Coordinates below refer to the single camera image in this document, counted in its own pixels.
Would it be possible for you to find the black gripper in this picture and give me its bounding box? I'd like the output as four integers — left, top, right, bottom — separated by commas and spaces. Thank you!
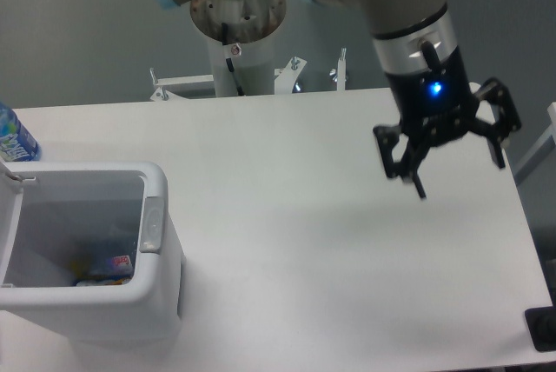
373, 49, 522, 200

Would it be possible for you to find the clear plastic water bottle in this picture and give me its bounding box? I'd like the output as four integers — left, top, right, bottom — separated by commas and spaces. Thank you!
69, 215, 142, 286

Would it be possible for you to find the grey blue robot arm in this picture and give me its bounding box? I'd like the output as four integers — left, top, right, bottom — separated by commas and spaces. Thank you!
157, 0, 521, 188

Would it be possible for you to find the white open trash can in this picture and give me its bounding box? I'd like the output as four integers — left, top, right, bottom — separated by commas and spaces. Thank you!
1, 162, 184, 342

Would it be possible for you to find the black table clamp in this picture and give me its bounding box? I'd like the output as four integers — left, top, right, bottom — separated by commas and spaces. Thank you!
525, 306, 555, 352

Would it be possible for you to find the yellow snack package in bin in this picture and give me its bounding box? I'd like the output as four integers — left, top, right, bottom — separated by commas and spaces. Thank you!
70, 259, 134, 287

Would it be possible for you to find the blue labelled bottle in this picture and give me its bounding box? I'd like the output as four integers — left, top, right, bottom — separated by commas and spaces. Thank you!
1, 103, 42, 163

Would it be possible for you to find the white frame at right edge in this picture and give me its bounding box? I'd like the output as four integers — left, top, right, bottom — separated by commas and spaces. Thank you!
513, 102, 555, 186

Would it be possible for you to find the white bracket post with bolt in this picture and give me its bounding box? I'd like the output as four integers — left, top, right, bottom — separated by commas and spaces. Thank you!
328, 47, 348, 91

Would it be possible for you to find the white mounting bracket frame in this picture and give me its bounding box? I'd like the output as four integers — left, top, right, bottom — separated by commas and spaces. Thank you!
149, 56, 308, 102

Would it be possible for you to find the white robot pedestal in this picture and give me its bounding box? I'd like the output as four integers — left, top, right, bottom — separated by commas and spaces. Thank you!
206, 37, 275, 97

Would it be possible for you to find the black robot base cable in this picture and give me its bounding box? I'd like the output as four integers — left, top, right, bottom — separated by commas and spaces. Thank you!
220, 22, 245, 97

